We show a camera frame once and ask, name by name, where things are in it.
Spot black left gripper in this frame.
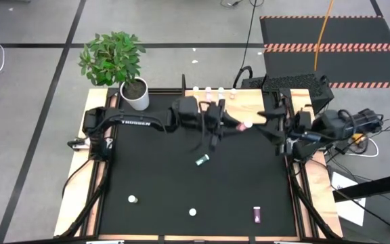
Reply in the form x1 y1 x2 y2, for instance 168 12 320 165
200 100 242 152

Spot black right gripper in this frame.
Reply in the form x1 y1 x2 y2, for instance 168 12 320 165
257 111 314 157

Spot teal medicine bottle white cap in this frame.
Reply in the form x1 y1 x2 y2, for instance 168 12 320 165
195 154 211 167

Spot black table mat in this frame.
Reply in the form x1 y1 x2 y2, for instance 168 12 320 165
98 91 298 237

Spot white paper sheet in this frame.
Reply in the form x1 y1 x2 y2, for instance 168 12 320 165
330 171 367 227

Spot black desk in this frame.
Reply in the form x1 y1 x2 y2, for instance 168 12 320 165
332 170 390 204

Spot black hazard-striped floor mat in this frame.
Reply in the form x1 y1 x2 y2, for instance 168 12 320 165
259 15 390 89

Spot green plant in white pot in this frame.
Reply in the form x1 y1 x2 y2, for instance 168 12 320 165
78 31 150 112

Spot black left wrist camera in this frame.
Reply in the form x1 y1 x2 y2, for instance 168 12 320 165
207 103 223 119

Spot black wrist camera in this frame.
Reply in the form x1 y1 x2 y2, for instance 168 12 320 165
296 110 313 129
207 103 223 119

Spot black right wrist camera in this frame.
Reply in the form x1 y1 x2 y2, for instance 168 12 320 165
296 110 313 129

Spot thick black cable loop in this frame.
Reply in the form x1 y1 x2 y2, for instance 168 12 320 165
232 64 254 89

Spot yellow cable plug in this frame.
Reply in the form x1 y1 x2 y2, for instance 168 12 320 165
351 133 368 146

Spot thin black hanging cable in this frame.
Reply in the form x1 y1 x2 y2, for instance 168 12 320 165
242 0 258 67

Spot black braided cable conduit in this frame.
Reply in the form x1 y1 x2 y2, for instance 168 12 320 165
286 159 338 240
56 159 111 238

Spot orange-yellow cable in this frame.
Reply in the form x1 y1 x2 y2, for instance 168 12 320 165
313 0 335 72

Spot black floor cable tangle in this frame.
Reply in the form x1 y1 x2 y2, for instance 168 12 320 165
219 0 265 8

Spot long black floor cable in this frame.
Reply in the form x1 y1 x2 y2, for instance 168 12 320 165
330 184 390 237

